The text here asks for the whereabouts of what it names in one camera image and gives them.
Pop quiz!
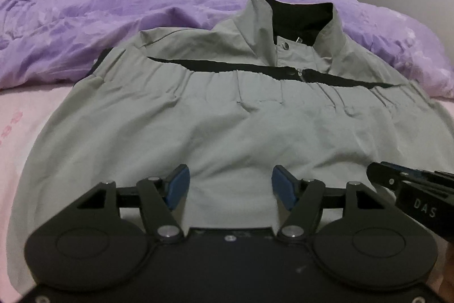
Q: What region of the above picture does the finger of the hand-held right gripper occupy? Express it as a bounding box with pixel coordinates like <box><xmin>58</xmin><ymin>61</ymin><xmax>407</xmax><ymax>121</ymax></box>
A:
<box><xmin>367</xmin><ymin>162</ymin><xmax>454</xmax><ymax>191</ymax></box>

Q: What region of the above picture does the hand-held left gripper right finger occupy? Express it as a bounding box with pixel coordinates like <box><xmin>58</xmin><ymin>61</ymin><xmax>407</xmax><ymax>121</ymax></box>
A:
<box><xmin>271</xmin><ymin>164</ymin><xmax>388</xmax><ymax>242</ymax></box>

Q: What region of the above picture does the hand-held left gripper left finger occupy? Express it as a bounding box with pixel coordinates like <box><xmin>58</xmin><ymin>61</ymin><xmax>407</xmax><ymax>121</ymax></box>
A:
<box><xmin>76</xmin><ymin>164</ymin><xmax>191</xmax><ymax>242</ymax></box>

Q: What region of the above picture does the grey and black jacket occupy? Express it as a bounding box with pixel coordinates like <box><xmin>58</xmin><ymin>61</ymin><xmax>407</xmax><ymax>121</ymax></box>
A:
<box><xmin>7</xmin><ymin>0</ymin><xmax>448</xmax><ymax>296</ymax></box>

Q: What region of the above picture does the pink printed bed sheet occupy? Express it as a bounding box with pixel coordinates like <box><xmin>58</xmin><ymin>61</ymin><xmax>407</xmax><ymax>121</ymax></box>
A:
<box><xmin>0</xmin><ymin>79</ymin><xmax>454</xmax><ymax>300</ymax></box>

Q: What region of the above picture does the purple duvet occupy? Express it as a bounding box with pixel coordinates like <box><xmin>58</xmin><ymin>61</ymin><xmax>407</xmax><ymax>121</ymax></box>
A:
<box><xmin>0</xmin><ymin>0</ymin><xmax>454</xmax><ymax>98</ymax></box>

